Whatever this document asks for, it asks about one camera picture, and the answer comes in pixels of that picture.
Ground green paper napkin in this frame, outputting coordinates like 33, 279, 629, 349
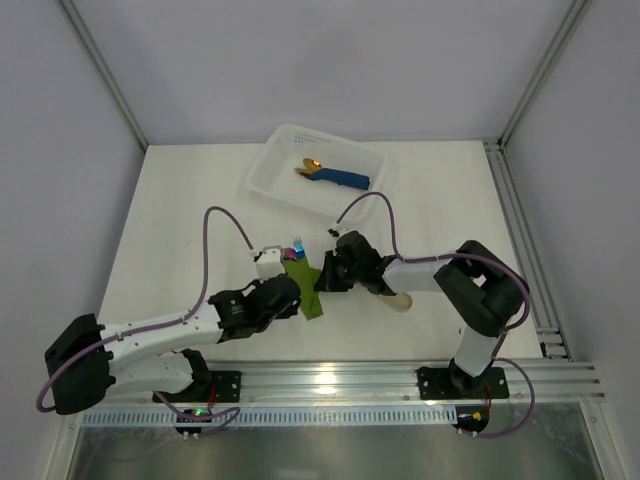
283, 257, 323, 320

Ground iridescent blue fork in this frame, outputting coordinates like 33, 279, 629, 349
293, 238, 306, 259

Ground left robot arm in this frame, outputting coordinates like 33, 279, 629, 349
36, 274, 301, 415

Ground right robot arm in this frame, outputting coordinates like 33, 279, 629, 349
314, 231, 531, 401

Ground blue rolled napkin bundle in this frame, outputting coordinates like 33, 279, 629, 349
308, 168, 370, 191

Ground gold utensils in bundle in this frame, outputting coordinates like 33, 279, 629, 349
294, 158, 323, 180

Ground white plastic basket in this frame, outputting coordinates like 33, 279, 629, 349
245, 124, 389, 218

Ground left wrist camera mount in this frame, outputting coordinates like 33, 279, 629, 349
253, 246, 286, 281

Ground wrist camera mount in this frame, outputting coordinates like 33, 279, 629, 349
253, 246, 286, 281
327, 222, 349, 238

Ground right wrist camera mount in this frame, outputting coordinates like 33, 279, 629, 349
327, 222, 349, 238

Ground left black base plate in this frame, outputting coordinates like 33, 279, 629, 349
202, 370, 242, 404

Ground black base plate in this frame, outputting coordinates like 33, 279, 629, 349
416, 365, 510, 401
202, 370, 242, 404

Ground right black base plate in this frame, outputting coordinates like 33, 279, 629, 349
416, 365, 510, 401

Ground white slotted cable duct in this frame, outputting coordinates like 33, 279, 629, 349
82, 404, 458, 428

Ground aluminium front rail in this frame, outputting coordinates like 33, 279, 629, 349
212, 359, 606, 406

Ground aluminium rail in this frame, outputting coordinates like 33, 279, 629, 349
483, 140, 573, 362
212, 359, 606, 406

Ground aluminium right side rail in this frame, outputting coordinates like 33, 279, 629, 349
483, 140, 573, 362

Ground left frame post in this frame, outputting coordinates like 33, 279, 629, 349
54, 0, 149, 152

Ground frame post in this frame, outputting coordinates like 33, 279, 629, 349
497, 0, 592, 149
54, 0, 149, 152

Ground right frame post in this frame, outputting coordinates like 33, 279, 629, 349
497, 0, 592, 149

